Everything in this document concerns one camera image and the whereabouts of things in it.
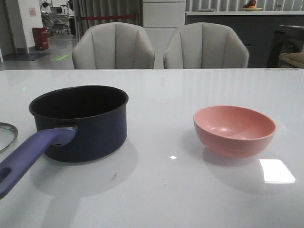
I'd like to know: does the pink plastic bowl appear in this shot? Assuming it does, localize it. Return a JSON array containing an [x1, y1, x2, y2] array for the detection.
[[193, 105, 276, 158]]

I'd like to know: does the glass pot lid blue knob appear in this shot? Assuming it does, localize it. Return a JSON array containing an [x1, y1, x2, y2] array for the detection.
[[0, 122, 18, 153]]

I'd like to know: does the grey upholstered chair left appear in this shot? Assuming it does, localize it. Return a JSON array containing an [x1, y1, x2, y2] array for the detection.
[[72, 22, 155, 69]]

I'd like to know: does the grey upholstered chair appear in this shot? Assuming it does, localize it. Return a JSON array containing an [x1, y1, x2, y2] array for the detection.
[[72, 22, 155, 69], [163, 22, 249, 69]]

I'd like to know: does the grey upholstered chair right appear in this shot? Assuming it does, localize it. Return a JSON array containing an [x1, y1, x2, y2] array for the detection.
[[163, 22, 249, 69]]

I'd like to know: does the white drawer cabinet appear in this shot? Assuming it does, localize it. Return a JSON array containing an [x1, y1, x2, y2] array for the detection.
[[142, 0, 186, 50]]

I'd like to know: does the red barrier tape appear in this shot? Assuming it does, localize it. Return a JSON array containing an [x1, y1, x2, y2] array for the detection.
[[80, 14, 137, 20]]

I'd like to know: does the grey curtain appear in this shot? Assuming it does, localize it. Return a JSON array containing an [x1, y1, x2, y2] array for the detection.
[[73, 0, 143, 40]]

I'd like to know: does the red bin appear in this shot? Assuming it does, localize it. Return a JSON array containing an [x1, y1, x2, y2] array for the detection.
[[32, 27, 49, 50]]

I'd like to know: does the dark grey sideboard counter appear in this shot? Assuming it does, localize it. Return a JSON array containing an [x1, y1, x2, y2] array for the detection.
[[185, 11, 304, 68]]

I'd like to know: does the fruit plate on counter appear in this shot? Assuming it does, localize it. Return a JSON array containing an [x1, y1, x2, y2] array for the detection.
[[240, 0, 263, 12]]

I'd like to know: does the beige cushion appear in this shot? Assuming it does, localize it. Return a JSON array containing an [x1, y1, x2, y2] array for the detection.
[[279, 52, 304, 69]]

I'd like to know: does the blue saucepan with handle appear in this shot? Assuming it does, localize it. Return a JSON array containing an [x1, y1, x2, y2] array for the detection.
[[0, 85, 129, 200]]

